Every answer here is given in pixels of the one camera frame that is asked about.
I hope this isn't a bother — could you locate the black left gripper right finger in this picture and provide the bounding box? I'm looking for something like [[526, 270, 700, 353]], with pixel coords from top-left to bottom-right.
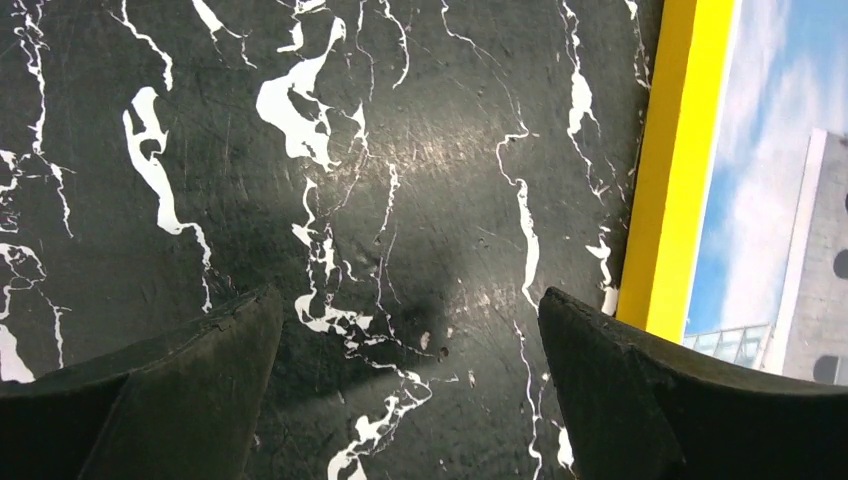
[[538, 287, 847, 479]]

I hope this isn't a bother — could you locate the yellow wooden picture frame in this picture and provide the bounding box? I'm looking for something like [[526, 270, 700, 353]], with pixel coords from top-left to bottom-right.
[[616, 1, 742, 343]]

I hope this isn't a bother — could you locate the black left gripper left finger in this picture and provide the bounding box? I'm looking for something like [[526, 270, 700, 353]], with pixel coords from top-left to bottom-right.
[[1, 286, 285, 479]]

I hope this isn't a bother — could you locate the building photo print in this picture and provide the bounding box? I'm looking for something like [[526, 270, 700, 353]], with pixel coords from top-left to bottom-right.
[[683, 1, 847, 385]]

